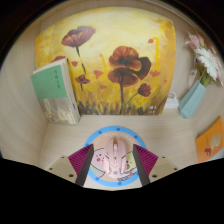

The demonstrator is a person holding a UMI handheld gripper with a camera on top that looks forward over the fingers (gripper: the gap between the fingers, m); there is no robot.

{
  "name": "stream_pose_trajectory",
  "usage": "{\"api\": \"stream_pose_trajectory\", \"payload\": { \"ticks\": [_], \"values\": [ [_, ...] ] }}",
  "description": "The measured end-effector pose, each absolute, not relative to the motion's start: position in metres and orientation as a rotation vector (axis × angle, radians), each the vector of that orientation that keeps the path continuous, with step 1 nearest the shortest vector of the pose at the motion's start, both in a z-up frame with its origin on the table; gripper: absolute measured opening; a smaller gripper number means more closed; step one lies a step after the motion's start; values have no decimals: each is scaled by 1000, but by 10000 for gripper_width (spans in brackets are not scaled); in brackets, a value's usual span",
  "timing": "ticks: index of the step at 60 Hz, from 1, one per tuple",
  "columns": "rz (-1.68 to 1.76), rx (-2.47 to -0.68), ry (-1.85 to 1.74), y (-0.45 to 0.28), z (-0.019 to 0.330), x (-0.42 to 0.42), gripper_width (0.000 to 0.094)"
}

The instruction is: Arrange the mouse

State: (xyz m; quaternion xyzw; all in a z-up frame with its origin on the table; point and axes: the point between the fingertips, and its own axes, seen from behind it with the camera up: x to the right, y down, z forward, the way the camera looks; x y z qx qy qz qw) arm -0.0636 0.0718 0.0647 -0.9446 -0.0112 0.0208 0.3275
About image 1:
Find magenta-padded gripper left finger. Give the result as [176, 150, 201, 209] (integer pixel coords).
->
[44, 143, 96, 187]

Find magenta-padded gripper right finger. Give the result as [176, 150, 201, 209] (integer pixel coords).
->
[132, 143, 181, 187]

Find pink computer mouse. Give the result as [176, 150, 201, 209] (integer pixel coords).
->
[103, 137, 129, 177]

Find round blue-rimmed cartoon mouse pad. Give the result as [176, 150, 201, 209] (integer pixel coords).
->
[83, 125, 148, 188]

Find small white charger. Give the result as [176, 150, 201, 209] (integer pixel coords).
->
[163, 91, 180, 110]

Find orange card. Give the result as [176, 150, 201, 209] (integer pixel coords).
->
[195, 115, 224, 164]

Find teal faceted vase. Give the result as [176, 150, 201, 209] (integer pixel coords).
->
[178, 79, 207, 120]

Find green and beige book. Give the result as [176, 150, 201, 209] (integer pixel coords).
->
[30, 57, 81, 126]

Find yellow poppy flower painting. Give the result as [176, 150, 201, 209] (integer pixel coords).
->
[34, 7, 177, 116]

